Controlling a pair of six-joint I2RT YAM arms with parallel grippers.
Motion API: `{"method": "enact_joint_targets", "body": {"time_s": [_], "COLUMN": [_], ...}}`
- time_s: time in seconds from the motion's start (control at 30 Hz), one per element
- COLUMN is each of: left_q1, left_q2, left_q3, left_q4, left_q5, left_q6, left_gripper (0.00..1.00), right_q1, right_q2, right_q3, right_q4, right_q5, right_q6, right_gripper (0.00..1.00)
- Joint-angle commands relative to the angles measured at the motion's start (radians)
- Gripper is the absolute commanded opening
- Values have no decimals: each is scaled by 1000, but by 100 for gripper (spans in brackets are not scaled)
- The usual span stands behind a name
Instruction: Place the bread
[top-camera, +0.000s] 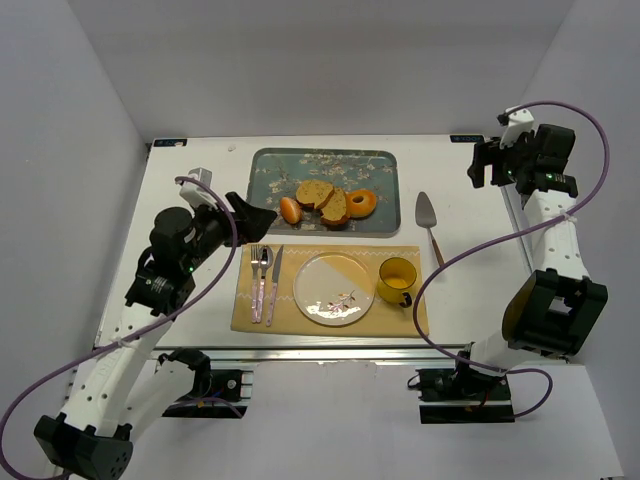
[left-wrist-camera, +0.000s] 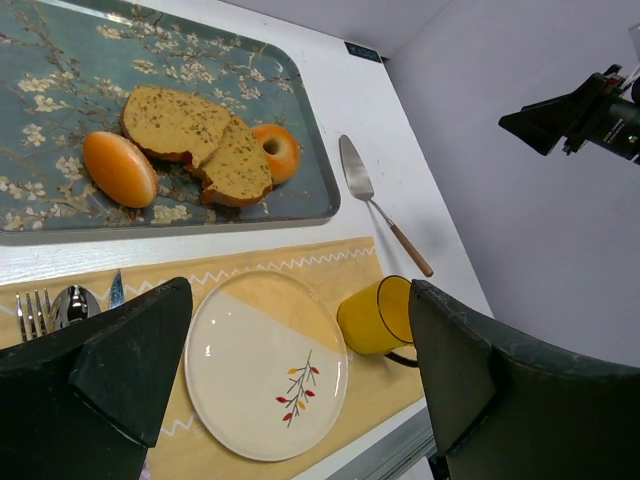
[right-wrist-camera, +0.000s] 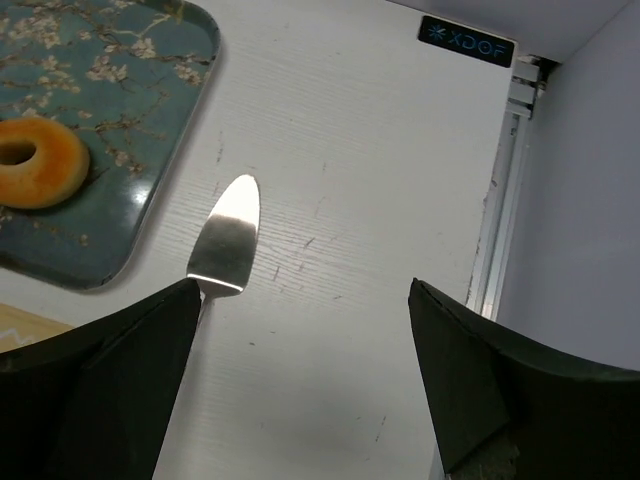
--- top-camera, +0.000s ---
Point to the silver spoon pink handle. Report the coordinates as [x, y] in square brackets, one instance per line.
[265, 263]

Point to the white and yellow plate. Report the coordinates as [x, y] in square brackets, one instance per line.
[334, 289]

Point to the aluminium table rail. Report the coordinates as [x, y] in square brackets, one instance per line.
[410, 353]

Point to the blue label right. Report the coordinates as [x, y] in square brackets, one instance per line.
[466, 138]

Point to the silver knife pink handle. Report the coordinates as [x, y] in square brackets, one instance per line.
[274, 289]

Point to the round orange bread roll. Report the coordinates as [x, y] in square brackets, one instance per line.
[290, 210]

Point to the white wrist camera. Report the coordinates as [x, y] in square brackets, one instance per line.
[196, 186]
[516, 121]

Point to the yellow mug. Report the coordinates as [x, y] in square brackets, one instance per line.
[397, 277]

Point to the yellow placemat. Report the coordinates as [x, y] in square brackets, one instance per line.
[383, 320]

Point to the blue label left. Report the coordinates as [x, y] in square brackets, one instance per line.
[170, 142]

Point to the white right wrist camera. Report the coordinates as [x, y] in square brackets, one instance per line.
[516, 121]

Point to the blue label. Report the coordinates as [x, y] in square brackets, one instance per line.
[466, 138]
[170, 142]

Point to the orange bagel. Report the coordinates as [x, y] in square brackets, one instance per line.
[361, 203]

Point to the small toasted bread slice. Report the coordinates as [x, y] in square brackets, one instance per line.
[336, 211]

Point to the silver fork pink handle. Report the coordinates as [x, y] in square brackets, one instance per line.
[256, 257]

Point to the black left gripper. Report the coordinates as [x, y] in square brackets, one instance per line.
[233, 220]

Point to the silver cake server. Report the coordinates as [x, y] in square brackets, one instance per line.
[425, 217]

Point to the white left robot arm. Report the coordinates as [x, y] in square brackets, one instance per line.
[94, 433]

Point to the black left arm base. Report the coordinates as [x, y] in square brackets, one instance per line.
[216, 393]

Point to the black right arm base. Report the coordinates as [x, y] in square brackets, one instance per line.
[443, 400]

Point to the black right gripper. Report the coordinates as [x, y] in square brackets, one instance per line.
[493, 163]

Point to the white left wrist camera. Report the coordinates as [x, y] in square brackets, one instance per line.
[196, 186]

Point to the blue floral serving tray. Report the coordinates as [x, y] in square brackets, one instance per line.
[277, 173]

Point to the large toasted bread slice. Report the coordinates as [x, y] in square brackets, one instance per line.
[314, 194]

